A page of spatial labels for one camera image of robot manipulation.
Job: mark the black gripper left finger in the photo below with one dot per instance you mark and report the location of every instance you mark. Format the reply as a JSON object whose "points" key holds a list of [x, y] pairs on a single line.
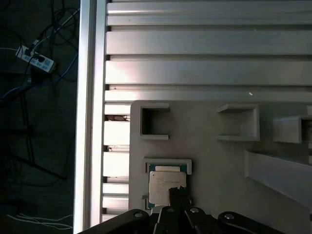
{"points": [[168, 224]]}

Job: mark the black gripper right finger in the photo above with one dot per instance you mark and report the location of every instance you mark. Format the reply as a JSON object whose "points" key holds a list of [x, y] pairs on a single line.
{"points": [[195, 224]]}

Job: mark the silver CPU green board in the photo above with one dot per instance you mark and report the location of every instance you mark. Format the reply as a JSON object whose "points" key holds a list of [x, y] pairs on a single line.
{"points": [[161, 185]]}

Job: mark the grey parts rack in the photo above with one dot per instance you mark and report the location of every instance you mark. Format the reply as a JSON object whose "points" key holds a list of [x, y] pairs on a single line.
{"points": [[207, 151]]}

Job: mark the white power strip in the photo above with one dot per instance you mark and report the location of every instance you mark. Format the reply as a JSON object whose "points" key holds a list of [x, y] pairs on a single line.
{"points": [[36, 59]]}

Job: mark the black metal floor frame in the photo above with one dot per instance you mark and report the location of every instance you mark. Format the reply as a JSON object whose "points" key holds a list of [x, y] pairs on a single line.
{"points": [[48, 171]]}

